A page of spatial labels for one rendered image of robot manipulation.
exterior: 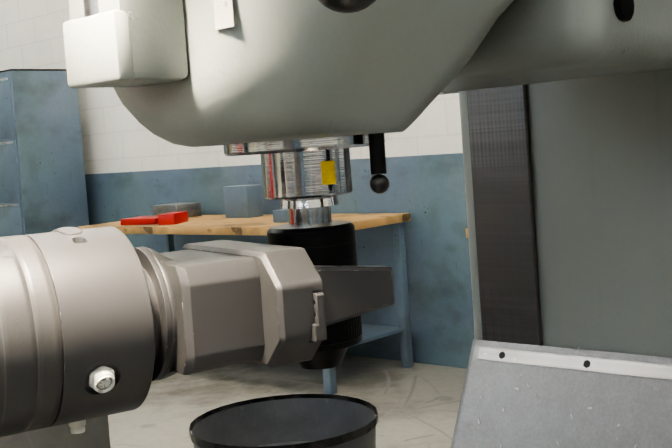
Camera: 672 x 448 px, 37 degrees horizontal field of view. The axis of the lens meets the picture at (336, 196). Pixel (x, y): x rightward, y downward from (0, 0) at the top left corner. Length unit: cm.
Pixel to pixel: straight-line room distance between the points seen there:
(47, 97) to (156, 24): 745
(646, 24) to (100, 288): 34
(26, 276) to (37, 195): 736
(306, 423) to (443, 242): 303
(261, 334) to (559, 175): 45
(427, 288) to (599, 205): 501
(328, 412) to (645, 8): 229
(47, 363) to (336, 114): 17
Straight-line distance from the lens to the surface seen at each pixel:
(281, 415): 284
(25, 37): 890
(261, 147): 51
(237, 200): 638
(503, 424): 91
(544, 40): 57
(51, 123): 790
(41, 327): 44
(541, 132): 89
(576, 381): 88
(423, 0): 48
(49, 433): 75
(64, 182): 793
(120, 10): 45
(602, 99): 86
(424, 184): 578
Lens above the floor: 131
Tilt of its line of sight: 3 degrees down
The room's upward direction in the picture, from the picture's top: 4 degrees counter-clockwise
